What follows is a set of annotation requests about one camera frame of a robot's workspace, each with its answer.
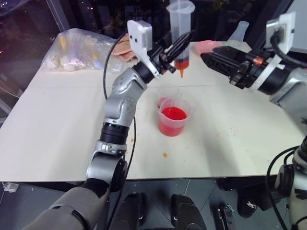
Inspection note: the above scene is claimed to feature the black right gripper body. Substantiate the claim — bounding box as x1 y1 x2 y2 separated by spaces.
229 49 274 90

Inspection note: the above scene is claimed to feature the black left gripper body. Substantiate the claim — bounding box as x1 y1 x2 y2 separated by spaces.
148 45 177 75

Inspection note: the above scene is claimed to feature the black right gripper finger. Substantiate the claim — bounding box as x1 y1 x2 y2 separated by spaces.
212 45 253 59
200 52 243 83

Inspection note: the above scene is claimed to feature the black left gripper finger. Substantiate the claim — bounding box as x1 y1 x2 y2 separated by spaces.
165 39 190 64
172 30 194 49

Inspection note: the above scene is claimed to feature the large clear plastic syringe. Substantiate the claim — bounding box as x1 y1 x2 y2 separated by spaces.
166 0 193 79

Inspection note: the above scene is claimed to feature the clear plastic measuring cup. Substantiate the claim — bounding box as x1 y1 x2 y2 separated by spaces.
157 92 185 109

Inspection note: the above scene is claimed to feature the clear cup with red liquid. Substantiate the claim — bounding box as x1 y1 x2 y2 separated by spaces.
157 97 192 137

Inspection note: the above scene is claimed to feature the pink plastic tray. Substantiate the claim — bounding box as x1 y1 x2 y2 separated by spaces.
193 40 222 56

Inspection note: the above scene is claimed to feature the translucent white plastic jug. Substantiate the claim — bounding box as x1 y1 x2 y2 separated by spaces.
229 21 250 45

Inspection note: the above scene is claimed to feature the beige pink cloth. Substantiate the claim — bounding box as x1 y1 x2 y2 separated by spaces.
112 33 138 62

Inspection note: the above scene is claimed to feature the clear plastic bag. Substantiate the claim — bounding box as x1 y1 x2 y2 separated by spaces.
42 28 130 72

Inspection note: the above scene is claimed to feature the black shoe with white mark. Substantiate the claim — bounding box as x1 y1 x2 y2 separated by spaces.
236 191 260 219

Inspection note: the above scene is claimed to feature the black metal clamp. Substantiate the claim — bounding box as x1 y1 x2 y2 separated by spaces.
216 203 235 230

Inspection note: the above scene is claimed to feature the dark rounded shape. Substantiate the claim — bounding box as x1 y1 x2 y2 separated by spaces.
169 194 213 230

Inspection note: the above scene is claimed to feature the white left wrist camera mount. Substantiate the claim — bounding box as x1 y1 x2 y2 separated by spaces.
127 19 161 81

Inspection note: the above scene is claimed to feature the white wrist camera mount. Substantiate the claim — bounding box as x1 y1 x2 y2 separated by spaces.
127 19 161 81
249 11 296 92

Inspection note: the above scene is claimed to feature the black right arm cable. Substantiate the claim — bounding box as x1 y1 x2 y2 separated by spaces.
266 28 307 226

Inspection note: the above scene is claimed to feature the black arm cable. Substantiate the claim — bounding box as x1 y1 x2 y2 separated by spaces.
266 28 307 226
103 32 138 216

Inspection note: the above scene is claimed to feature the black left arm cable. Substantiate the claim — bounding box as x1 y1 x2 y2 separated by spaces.
103 32 138 216

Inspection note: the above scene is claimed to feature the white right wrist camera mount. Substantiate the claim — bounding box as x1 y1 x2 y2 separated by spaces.
249 11 296 92

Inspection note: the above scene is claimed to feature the small white bracket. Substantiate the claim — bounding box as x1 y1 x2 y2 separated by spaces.
2 181 19 192

